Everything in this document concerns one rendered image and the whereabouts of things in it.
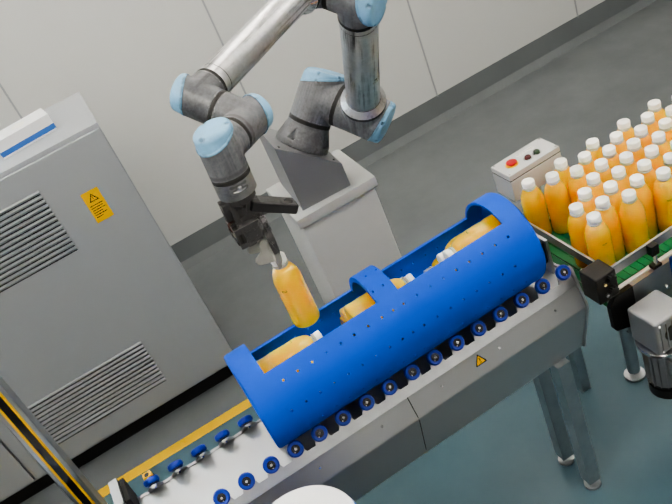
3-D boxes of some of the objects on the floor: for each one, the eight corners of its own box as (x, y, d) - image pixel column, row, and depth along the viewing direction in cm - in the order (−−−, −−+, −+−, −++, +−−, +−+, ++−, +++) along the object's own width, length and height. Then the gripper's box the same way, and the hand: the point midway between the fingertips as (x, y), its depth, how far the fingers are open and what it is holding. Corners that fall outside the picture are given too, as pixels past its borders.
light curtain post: (197, 637, 291) (-105, 290, 198) (212, 627, 292) (-82, 277, 199) (202, 650, 286) (-105, 301, 193) (217, 640, 287) (-82, 288, 194)
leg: (580, 483, 286) (545, 361, 251) (593, 474, 287) (560, 351, 252) (591, 493, 281) (557, 370, 247) (604, 484, 282) (572, 360, 248)
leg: (555, 459, 297) (518, 339, 263) (567, 450, 298) (532, 330, 264) (565, 469, 292) (529, 348, 258) (577, 460, 294) (543, 338, 259)
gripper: (211, 194, 184) (245, 267, 196) (226, 213, 175) (261, 287, 187) (244, 177, 186) (276, 250, 198) (261, 195, 177) (293, 270, 188)
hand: (277, 258), depth 192 cm, fingers closed on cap, 4 cm apart
